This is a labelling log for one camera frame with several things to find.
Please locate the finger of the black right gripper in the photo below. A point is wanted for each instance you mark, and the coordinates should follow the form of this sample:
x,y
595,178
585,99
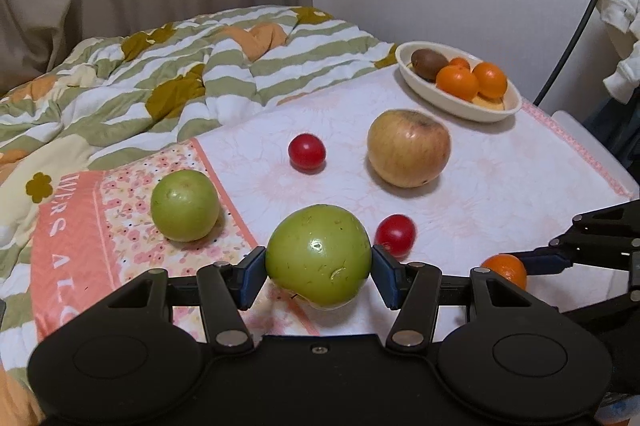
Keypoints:
x,y
545,260

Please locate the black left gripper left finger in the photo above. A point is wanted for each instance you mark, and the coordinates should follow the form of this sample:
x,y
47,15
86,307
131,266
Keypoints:
x,y
147,339

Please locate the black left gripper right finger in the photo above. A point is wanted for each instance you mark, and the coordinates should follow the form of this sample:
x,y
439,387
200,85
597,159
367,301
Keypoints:
x,y
483,349

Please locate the red cherry tomato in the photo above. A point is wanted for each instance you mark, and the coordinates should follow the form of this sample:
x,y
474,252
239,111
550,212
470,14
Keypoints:
x,y
397,234
306,152

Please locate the green apple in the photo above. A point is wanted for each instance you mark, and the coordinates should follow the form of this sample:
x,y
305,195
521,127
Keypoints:
x,y
320,253
185,206

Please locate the large red-yellow apple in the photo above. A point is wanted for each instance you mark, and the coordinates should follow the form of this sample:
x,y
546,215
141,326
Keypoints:
x,y
407,149

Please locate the small orange mandarin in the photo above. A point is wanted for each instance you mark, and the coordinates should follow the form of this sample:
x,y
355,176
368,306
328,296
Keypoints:
x,y
461,62

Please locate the brown kiwi with sticker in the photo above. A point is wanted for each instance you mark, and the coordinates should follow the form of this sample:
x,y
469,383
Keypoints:
x,y
427,63

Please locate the pink floral towel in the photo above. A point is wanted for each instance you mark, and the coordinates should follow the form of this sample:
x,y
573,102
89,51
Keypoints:
x,y
508,186

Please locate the green striped floral quilt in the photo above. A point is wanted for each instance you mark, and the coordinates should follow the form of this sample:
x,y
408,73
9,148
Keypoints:
x,y
129,106

